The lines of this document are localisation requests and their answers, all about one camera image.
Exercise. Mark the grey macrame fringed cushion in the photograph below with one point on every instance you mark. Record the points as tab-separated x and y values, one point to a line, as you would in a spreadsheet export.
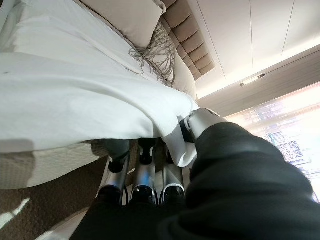
162	42

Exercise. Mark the cream fringed waffle throw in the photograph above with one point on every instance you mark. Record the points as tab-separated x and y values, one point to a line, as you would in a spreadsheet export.
50	162

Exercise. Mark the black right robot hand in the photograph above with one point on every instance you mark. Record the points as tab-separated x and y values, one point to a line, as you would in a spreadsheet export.
237	187

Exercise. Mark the beige square pillow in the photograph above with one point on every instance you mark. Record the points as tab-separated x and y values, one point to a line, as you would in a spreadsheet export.
186	77
125	17

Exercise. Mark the grey tufted headboard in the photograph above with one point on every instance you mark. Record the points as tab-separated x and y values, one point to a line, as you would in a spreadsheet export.
192	50

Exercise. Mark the white bed sheet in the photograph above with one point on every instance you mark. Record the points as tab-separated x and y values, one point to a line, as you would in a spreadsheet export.
62	30

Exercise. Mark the white duvet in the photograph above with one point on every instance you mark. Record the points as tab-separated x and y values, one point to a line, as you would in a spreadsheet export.
75	105

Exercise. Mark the long ceiling light fixture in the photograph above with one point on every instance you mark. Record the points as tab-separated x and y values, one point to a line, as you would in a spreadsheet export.
252	80

